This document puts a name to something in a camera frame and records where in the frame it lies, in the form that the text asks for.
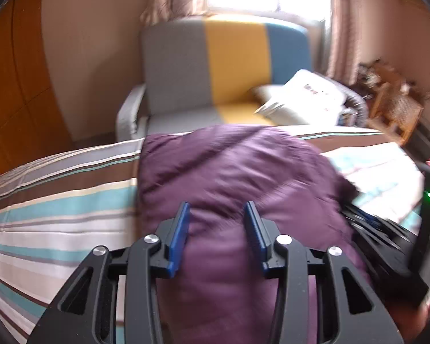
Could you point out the wooden wardrobe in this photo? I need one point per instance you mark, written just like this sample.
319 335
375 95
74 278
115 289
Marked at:
18 79

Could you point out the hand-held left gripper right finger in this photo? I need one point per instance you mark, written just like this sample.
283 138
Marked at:
255 238

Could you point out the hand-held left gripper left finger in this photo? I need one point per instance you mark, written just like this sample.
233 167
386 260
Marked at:
179 238

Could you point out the cluttered wooden desk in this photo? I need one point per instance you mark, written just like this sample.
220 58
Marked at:
376 73

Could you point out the white printed pillow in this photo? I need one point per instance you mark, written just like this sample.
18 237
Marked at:
308 96

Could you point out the person's right forearm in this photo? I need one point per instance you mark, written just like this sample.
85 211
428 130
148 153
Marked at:
412 326

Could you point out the dark low cabinet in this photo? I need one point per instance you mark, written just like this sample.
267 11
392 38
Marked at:
426 136

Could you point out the rattan chair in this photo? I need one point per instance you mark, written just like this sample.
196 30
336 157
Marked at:
397 111

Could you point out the grey quilted cushion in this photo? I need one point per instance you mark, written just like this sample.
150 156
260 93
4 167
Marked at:
354 104

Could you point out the grey yellow blue sofa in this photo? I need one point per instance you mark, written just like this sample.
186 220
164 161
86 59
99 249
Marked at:
179 64

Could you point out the striped bed sheet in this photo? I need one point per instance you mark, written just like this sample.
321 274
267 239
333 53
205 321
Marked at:
57 204

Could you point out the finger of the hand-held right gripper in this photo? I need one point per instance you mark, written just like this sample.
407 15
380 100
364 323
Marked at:
362 218

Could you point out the purple puffer jacket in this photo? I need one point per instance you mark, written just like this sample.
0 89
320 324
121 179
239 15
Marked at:
236 172

